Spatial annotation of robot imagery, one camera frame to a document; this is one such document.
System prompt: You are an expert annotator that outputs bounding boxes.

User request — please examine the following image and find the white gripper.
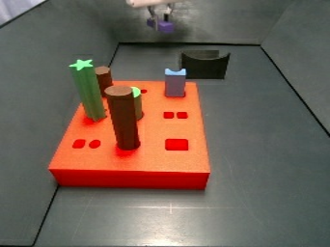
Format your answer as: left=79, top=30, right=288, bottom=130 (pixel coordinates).
left=126, top=0, right=181, bottom=22

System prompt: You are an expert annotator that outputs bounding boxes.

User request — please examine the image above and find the purple rectangle block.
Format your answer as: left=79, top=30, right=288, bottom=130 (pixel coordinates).
left=147, top=18, right=174, bottom=33

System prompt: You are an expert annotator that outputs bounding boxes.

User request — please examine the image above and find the black fixture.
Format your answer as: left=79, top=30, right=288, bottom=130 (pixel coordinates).
left=179, top=50, right=231, bottom=79

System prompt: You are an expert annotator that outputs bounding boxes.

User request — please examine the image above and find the red peg board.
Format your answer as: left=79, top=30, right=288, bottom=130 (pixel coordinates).
left=50, top=81, right=210, bottom=189

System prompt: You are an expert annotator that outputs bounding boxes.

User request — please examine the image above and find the blue notched peg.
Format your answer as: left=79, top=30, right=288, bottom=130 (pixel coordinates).
left=165, top=69, right=187, bottom=97

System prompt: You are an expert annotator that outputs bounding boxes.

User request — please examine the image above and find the short brown cylinder peg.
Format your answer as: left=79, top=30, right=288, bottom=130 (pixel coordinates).
left=95, top=66, right=114, bottom=96

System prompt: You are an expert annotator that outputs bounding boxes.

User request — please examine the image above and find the green cylinder peg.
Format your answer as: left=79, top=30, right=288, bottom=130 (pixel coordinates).
left=131, top=87, right=143, bottom=120

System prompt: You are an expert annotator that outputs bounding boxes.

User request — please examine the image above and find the green star peg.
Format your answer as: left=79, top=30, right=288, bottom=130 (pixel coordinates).
left=68, top=59, right=106, bottom=122

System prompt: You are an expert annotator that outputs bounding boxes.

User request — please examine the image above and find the tall brown cylinder peg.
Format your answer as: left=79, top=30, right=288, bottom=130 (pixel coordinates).
left=105, top=86, right=141, bottom=151

